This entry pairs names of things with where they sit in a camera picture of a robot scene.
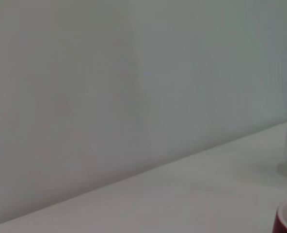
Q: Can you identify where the red ceramic mug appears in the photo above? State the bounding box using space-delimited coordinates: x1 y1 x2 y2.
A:
272 195 287 233

